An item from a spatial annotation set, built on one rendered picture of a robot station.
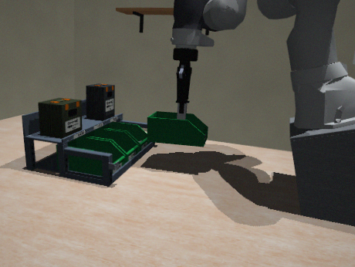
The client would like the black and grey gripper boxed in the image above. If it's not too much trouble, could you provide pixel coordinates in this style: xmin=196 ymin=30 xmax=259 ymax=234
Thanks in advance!
xmin=173 ymin=48 xmax=198 ymax=120

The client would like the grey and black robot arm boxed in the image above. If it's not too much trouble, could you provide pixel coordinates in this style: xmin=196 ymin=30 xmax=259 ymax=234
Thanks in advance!
xmin=171 ymin=0 xmax=355 ymax=129

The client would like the black storage case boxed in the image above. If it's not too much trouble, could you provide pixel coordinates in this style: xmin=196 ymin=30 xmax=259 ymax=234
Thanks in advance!
xmin=86 ymin=84 xmax=115 ymax=121

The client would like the dark grey metal shelf rack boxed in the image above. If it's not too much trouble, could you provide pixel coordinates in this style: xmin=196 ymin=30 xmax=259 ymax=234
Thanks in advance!
xmin=22 ymin=99 xmax=155 ymax=186

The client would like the green bin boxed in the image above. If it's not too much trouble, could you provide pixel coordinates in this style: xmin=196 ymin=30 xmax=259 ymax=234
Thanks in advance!
xmin=100 ymin=122 xmax=149 ymax=152
xmin=68 ymin=137 xmax=124 ymax=176
xmin=147 ymin=111 xmax=208 ymax=147
xmin=82 ymin=128 xmax=137 ymax=163

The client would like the dark green tool case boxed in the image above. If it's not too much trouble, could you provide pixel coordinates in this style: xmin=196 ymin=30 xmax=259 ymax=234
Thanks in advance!
xmin=38 ymin=98 xmax=82 ymax=139

